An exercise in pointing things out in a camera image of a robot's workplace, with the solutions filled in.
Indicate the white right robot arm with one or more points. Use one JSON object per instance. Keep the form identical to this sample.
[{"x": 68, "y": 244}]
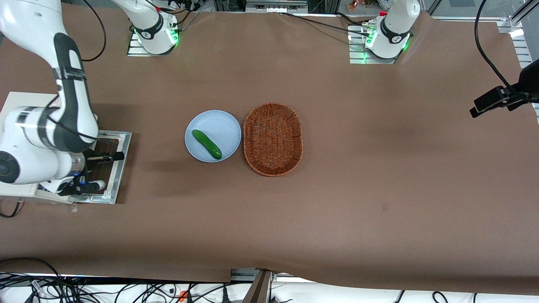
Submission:
[{"x": 71, "y": 105}]

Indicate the orange plug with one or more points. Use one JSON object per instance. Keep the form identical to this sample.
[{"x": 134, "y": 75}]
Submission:
[{"x": 182, "y": 296}]

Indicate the metal control box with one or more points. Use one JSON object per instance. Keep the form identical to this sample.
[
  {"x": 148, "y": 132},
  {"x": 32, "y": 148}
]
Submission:
[{"x": 273, "y": 6}]

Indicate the brown table cover sheet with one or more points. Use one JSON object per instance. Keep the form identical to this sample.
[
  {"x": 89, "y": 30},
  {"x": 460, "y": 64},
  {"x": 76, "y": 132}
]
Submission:
[{"x": 337, "y": 210}]

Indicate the light blue plate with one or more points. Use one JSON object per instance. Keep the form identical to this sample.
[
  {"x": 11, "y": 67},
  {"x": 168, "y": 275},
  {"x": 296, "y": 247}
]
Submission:
[{"x": 219, "y": 126}]

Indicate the oven door with glass window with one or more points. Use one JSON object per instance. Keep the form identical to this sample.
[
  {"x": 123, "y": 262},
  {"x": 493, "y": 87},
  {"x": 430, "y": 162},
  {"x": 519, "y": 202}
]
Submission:
[{"x": 124, "y": 145}]

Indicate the aluminium strut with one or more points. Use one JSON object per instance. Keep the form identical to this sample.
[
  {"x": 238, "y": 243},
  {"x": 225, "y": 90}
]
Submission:
[{"x": 259, "y": 290}]

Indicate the brown wicker basket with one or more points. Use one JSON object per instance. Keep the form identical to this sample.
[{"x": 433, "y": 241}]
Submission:
[{"x": 273, "y": 139}]

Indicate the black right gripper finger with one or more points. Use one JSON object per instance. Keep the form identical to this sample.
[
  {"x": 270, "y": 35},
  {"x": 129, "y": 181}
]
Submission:
[{"x": 118, "y": 157}]

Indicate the green cucumber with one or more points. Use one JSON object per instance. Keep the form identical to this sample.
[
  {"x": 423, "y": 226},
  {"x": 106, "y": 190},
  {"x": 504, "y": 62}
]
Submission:
[{"x": 206, "y": 144}]

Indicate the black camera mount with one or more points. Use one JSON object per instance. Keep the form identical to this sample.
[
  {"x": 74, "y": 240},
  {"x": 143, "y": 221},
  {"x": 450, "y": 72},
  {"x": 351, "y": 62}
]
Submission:
[{"x": 529, "y": 82}]

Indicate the aluminium frame rail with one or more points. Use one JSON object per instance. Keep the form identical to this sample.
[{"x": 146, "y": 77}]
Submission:
[{"x": 524, "y": 12}]

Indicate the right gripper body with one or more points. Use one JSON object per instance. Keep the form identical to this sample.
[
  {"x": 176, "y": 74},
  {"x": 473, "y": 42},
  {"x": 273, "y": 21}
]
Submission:
[{"x": 90, "y": 165}]

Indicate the aluminium arm base plate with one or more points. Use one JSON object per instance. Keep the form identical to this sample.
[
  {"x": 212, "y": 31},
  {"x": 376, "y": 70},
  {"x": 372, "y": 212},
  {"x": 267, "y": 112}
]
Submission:
[
  {"x": 356, "y": 50},
  {"x": 134, "y": 50}
]

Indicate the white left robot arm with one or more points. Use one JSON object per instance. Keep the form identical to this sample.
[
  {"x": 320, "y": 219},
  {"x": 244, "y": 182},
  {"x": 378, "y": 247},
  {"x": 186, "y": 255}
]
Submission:
[{"x": 396, "y": 25}]

